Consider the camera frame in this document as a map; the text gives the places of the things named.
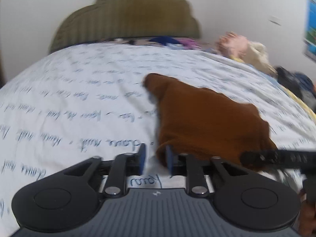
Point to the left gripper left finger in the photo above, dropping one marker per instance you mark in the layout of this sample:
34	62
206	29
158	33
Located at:
71	197

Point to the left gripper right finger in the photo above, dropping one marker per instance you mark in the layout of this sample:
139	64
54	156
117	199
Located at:
242	197

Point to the brown knit sweater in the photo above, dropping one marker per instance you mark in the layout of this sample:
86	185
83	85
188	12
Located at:
204	123

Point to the black dark clothes pile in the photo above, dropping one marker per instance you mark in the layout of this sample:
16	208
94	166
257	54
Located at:
298	83

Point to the person's hand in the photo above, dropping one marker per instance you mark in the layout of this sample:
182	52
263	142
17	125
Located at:
307	223

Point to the yellow blanket edge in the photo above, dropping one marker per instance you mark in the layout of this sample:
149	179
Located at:
308	110

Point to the white script-print bed quilt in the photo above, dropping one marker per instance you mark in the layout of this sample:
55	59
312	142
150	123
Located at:
88	100

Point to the cream crumpled garment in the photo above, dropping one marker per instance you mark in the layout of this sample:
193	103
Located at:
257	56

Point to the pink crumpled garment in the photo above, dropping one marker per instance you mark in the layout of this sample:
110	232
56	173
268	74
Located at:
232	45

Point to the purple garment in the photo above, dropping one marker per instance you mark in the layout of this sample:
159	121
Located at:
189	43

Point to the dark blue garment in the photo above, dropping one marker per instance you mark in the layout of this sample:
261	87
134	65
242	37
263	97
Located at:
164	40

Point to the olive padded headboard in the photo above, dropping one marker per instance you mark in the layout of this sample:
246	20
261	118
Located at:
111	19

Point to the lotus pond wall poster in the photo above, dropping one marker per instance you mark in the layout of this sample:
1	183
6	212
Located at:
309	37

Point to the white wall switch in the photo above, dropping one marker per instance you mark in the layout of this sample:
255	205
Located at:
275	20

